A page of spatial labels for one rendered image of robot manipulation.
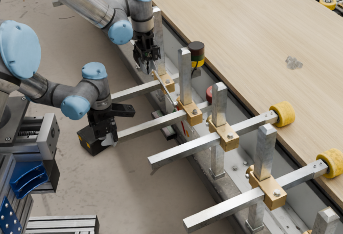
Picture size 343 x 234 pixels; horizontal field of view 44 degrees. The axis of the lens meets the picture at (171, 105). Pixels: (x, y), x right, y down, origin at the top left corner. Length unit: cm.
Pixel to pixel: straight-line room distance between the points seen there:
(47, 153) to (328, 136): 94
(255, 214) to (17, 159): 80
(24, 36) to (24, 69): 7
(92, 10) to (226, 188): 78
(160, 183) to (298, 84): 111
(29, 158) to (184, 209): 112
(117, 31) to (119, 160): 146
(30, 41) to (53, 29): 305
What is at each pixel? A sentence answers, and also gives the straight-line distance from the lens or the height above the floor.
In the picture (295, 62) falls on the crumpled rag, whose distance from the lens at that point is 180.
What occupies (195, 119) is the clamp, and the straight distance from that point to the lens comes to 159.
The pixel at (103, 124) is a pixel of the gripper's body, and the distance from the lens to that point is 145.
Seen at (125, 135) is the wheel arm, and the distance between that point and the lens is 154.
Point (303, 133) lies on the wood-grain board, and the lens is 151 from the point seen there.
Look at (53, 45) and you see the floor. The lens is 378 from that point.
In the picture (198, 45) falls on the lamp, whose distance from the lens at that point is 151.
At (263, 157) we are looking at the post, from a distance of 118.
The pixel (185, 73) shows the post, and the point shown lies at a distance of 153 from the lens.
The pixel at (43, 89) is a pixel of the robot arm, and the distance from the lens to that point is 130.
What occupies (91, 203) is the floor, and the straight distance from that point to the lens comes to 246.
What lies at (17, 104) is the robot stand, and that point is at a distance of 151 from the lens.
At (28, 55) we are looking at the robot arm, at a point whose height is 145.
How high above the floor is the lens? 195
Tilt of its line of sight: 41 degrees down
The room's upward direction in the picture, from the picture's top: 4 degrees counter-clockwise
